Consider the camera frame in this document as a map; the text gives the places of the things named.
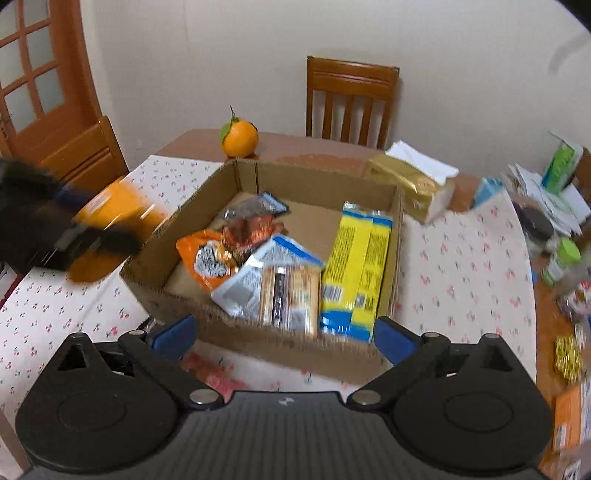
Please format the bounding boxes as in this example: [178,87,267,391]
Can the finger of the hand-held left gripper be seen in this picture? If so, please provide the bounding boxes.
[46,182,94,214]
[51,226,141,271]

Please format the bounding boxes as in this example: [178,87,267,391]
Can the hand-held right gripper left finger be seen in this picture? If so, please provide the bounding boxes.
[46,315,221,411]

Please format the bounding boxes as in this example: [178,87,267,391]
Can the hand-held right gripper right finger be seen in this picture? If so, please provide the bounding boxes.
[347,316,525,410]

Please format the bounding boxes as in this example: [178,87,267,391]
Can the plain orange snack packet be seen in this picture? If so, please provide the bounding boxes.
[67,178,169,283]

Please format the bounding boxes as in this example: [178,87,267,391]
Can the red snack packet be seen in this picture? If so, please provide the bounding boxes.
[179,351,241,400]

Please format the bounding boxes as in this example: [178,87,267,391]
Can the orange and brown snack packet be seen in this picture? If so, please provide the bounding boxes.
[177,215,278,292]

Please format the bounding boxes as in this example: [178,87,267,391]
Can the long yellow snack packet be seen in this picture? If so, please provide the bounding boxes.
[320,200,394,344]

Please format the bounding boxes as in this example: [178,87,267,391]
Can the cardboard box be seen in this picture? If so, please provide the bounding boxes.
[120,158,406,385]

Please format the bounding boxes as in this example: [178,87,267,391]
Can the blue and white biscuit packet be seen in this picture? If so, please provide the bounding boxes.
[210,233,325,340]

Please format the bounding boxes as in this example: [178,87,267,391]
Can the dark brown snack packet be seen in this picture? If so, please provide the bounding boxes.
[225,191,291,230]

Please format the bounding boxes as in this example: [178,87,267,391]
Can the wooden slat-back chair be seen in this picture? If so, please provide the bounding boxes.
[39,115,130,185]
[573,148,591,188]
[306,56,400,149]

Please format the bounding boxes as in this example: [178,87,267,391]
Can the cherry print tablecloth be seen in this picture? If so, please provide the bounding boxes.
[0,154,539,416]

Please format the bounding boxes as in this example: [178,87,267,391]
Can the brown wooden door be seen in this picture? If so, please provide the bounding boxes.
[0,0,105,160]

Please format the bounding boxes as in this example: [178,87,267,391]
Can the gold tissue box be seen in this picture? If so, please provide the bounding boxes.
[365,140,460,224]

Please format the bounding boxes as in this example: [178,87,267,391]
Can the tangerine with green leaf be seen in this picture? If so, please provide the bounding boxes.
[219,106,259,158]

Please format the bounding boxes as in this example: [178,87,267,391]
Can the small light blue container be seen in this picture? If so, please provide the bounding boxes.
[473,178,506,208]

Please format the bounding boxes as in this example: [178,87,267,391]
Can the gold ornament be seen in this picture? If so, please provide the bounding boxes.
[554,336,583,384]

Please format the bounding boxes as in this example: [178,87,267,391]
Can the dark lid glass jar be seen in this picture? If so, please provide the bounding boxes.
[519,207,555,257]

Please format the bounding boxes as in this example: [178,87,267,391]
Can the green lid jar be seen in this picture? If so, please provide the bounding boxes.
[541,237,581,287]

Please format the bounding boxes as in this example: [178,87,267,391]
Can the clear plastic jar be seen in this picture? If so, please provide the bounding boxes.
[556,277,591,324]

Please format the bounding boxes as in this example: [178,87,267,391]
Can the clear bag with orange label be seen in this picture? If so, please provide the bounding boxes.
[551,383,591,462]

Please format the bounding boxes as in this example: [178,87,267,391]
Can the pile of white papers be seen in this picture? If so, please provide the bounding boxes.
[508,161,591,236]

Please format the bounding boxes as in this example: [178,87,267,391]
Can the green and white carton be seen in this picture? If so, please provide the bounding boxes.
[541,131,585,195]

